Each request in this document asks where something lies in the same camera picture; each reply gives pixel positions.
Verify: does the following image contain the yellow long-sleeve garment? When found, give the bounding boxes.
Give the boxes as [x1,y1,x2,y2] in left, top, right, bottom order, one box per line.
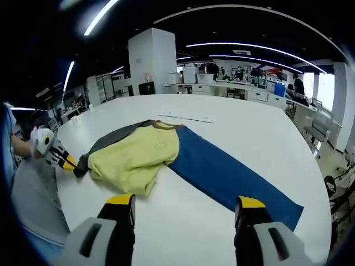
[73,119,305,232]

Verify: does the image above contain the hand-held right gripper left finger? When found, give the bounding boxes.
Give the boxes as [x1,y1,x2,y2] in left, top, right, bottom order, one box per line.
[63,193,137,266]

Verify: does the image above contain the person's left hand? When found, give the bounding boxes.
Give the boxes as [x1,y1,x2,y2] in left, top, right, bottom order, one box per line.
[29,144,48,161]

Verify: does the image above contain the tall white box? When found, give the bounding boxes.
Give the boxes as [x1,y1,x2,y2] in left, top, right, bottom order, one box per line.
[182,66,199,84]

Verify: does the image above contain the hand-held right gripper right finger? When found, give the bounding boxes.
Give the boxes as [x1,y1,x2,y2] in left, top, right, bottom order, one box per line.
[234,195,316,266]

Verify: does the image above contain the long white workbench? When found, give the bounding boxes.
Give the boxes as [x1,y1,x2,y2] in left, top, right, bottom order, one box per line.
[163,79,318,111]

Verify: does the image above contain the blue storage bin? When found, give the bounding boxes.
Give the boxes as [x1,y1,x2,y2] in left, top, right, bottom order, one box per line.
[273,83,287,98]

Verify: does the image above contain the person's light blue clothing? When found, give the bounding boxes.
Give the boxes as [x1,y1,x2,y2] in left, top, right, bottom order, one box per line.
[2,101,69,249]

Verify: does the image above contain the white template sheet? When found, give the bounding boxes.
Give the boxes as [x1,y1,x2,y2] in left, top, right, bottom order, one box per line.
[156,110,216,124]

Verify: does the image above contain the white office chair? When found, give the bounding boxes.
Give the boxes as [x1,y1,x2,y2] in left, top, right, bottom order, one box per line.
[303,106,333,156]

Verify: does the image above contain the black cabinet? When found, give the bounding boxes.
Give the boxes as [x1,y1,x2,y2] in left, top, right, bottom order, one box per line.
[138,81,156,96]

